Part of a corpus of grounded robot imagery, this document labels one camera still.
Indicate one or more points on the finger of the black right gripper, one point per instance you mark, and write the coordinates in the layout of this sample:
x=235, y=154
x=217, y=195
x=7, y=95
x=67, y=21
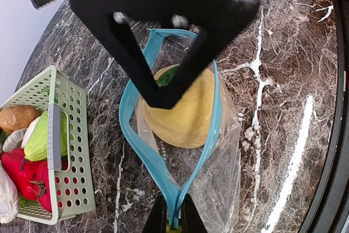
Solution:
x=207, y=46
x=119, y=41

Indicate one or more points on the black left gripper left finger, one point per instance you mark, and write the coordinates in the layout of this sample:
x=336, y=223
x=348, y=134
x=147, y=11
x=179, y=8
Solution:
x=157, y=219

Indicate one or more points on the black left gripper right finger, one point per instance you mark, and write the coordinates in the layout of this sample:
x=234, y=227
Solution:
x=191, y=221

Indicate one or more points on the orange pink peach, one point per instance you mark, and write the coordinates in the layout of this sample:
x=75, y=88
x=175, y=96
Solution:
x=186, y=125

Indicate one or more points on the pale green plastic basket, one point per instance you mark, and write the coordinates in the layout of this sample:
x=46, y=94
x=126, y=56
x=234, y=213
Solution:
x=69, y=169

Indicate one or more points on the red tomato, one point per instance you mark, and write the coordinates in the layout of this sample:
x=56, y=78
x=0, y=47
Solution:
x=41, y=186

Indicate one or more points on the brown potato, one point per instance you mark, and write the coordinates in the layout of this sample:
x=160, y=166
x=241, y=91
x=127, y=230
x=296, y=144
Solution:
x=17, y=117

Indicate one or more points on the red bell pepper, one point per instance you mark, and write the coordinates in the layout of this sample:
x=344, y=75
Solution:
x=21, y=171

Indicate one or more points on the white garlic bulb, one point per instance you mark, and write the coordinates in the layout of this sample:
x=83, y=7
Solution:
x=19, y=138

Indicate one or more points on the yellow napa cabbage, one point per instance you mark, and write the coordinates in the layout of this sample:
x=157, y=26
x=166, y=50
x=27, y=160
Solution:
x=9, y=198

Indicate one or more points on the black front rail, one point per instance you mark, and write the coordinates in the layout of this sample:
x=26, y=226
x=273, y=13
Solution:
x=328, y=211

